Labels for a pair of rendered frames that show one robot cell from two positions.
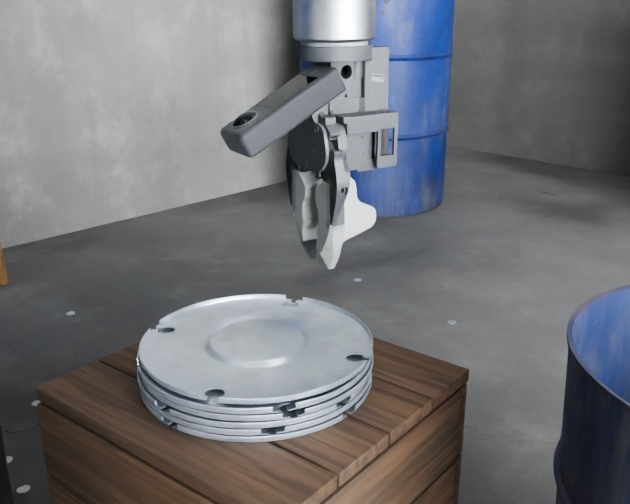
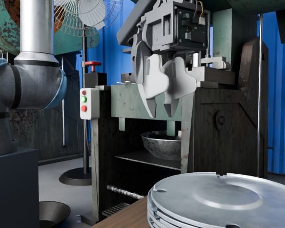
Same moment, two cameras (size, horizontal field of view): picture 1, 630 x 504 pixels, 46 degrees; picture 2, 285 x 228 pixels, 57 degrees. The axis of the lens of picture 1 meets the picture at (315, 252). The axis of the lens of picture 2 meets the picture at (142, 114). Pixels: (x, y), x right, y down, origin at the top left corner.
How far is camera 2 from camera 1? 0.80 m
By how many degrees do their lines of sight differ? 85
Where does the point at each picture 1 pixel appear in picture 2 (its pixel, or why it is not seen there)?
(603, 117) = not seen: outside the picture
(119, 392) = not seen: hidden behind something
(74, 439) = not seen: hidden behind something
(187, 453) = (136, 207)
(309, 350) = (230, 210)
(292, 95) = (135, 9)
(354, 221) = (154, 84)
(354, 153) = (159, 38)
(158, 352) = (196, 178)
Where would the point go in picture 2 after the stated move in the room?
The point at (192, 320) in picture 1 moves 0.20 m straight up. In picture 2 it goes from (239, 180) to (240, 92)
